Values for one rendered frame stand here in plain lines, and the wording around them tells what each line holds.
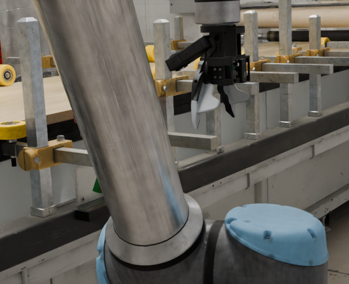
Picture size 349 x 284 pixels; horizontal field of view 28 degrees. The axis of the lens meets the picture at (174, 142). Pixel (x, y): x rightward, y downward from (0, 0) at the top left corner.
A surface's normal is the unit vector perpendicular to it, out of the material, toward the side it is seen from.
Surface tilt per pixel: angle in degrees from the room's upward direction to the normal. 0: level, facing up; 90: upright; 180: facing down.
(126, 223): 119
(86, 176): 90
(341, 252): 0
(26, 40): 90
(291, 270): 90
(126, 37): 101
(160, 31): 90
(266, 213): 5
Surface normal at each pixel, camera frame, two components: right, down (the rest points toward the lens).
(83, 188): 0.81, 0.08
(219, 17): -0.04, 0.21
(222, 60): -0.57, 0.18
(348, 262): -0.04, -0.98
